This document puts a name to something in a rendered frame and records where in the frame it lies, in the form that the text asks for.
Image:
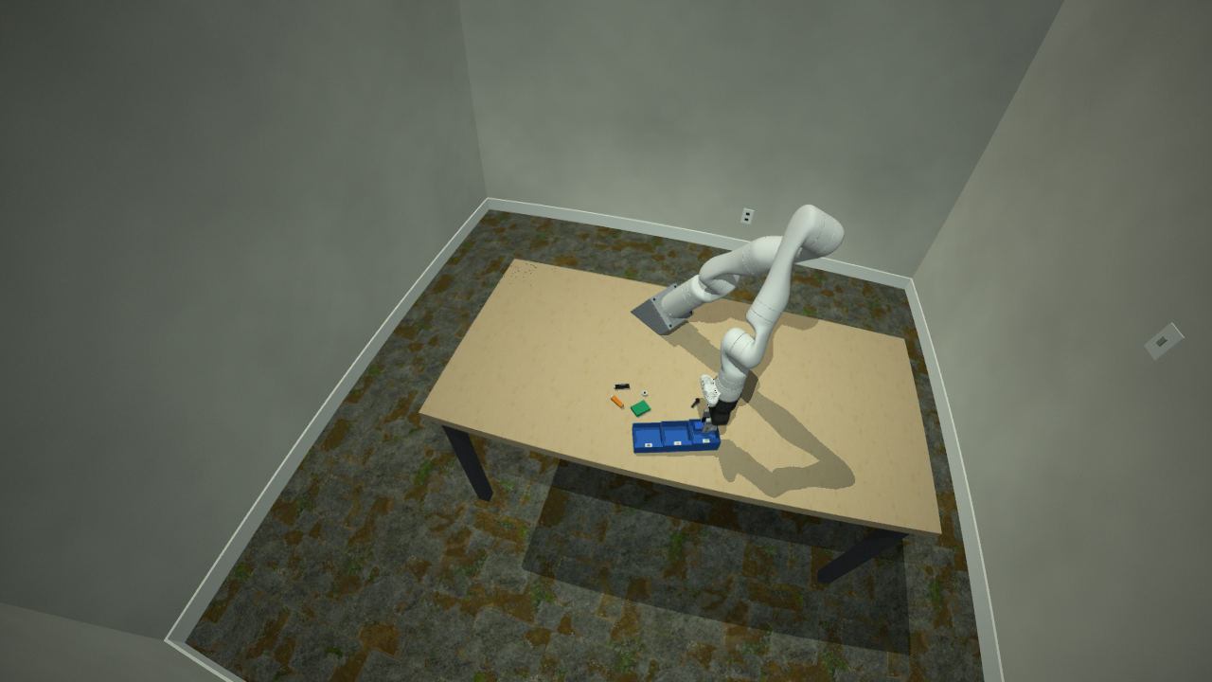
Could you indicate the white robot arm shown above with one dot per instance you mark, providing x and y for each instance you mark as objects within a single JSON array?
[{"x": 809, "y": 228}]

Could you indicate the blue three-compartment tray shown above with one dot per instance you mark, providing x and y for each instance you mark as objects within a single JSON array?
[{"x": 673, "y": 436}]

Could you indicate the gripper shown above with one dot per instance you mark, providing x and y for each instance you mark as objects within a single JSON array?
[{"x": 720, "y": 414}]

